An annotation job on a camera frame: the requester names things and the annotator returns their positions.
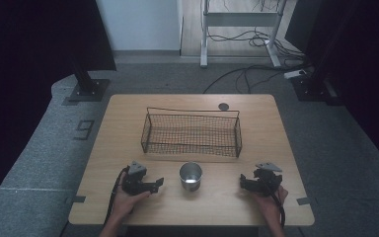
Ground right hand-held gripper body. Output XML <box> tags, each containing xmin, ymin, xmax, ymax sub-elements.
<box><xmin>252</xmin><ymin>162</ymin><xmax>283</xmax><ymax>198</ymax></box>

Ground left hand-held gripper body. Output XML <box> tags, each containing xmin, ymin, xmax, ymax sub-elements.
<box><xmin>121</xmin><ymin>160</ymin><xmax>153</xmax><ymax>198</ymax></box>

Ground person's left hand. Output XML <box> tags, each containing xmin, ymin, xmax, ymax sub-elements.
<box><xmin>111</xmin><ymin>182</ymin><xmax>153</xmax><ymax>221</ymax></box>

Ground person's right hand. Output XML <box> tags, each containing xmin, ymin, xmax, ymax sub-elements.
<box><xmin>252</xmin><ymin>185</ymin><xmax>290</xmax><ymax>225</ymax></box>

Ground metal cup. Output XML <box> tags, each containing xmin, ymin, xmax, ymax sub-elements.
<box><xmin>179</xmin><ymin>161</ymin><xmax>204</xmax><ymax>193</ymax></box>

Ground white power strip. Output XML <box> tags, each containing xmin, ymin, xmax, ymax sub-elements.
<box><xmin>282</xmin><ymin>68</ymin><xmax>308</xmax><ymax>80</ymax></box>

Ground dark curtain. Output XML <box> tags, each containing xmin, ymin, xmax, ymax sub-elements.
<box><xmin>284</xmin><ymin>0</ymin><xmax>379</xmax><ymax>176</ymax></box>
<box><xmin>0</xmin><ymin>0</ymin><xmax>117</xmax><ymax>218</ymax></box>

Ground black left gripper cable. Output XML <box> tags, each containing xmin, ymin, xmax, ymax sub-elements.
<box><xmin>104</xmin><ymin>166</ymin><xmax>131</xmax><ymax>226</ymax></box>

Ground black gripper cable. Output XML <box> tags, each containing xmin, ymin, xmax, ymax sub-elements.
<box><xmin>104</xmin><ymin>166</ymin><xmax>131</xmax><ymax>226</ymax></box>
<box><xmin>262</xmin><ymin>177</ymin><xmax>286</xmax><ymax>229</ymax></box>

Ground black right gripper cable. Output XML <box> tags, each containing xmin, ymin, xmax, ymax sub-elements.
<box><xmin>262</xmin><ymin>177</ymin><xmax>286</xmax><ymax>229</ymax></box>

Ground dark wire mesh basket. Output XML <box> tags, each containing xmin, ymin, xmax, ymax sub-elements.
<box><xmin>140</xmin><ymin>107</ymin><xmax>244</xmax><ymax>159</ymax></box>

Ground black stand with base plate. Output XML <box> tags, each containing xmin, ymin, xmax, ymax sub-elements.
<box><xmin>66</xmin><ymin>60</ymin><xmax>112</xmax><ymax>103</ymax></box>
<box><xmin>290</xmin><ymin>0</ymin><xmax>344</xmax><ymax>107</ymax></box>

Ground black floor cables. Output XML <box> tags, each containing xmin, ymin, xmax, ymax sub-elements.
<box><xmin>202</xmin><ymin>28</ymin><xmax>314</xmax><ymax>95</ymax></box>

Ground white metal desk frame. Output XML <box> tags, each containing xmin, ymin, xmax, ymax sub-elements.
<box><xmin>199</xmin><ymin>0</ymin><xmax>289</xmax><ymax>69</ymax></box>

